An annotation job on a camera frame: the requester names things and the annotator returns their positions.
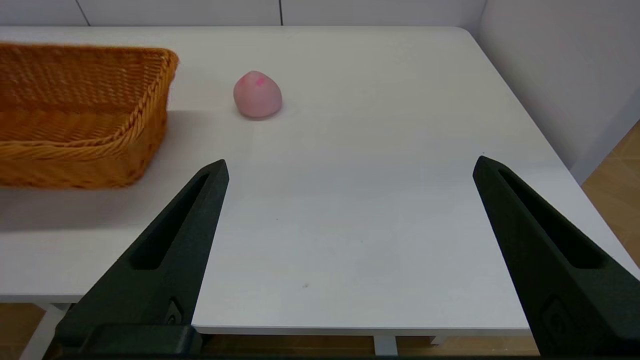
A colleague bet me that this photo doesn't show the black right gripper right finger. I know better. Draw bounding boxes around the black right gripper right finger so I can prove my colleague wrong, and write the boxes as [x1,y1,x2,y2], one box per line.
[472,155,640,357]

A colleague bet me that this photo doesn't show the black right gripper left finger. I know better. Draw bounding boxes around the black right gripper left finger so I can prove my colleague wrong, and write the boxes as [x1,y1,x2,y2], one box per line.
[55,159,230,346]

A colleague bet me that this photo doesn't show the brown woven wicker basket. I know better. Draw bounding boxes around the brown woven wicker basket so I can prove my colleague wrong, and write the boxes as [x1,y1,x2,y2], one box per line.
[0,42,180,190]

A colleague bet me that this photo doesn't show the pink peach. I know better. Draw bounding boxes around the pink peach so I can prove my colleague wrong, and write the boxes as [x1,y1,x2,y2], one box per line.
[233,70,283,120]

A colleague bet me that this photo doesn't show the white table leg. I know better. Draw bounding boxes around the white table leg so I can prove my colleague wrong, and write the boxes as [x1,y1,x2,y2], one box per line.
[373,335,399,357]
[19,303,72,360]

